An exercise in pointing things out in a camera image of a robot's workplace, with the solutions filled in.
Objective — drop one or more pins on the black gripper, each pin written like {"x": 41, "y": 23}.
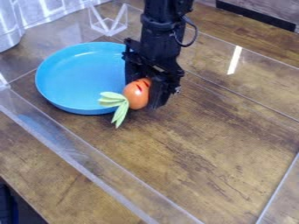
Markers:
{"x": 157, "y": 50}

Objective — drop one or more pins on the orange toy carrot green leaves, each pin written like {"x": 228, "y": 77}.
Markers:
{"x": 134, "y": 98}

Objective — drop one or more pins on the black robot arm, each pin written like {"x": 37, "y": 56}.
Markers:
{"x": 172, "y": 10}

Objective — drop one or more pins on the blue round plastic tray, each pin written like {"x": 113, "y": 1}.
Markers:
{"x": 77, "y": 73}

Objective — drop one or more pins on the dark baseboard strip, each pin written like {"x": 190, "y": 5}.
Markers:
{"x": 277, "y": 22}

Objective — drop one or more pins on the white grey patterned curtain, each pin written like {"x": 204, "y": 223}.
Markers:
{"x": 23, "y": 14}

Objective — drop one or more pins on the clear acrylic triangular bracket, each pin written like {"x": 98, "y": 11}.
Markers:
{"x": 107, "y": 26}

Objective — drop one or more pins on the clear acrylic enclosure panel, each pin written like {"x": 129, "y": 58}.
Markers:
{"x": 153, "y": 207}

